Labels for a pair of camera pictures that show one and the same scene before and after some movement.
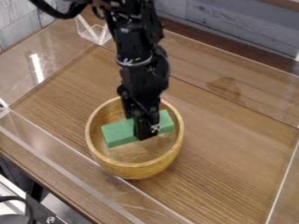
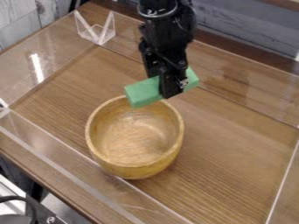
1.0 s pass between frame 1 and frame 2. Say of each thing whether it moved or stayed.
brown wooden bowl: stayed
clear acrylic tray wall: stayed
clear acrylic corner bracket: stayed
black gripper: moved
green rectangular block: moved
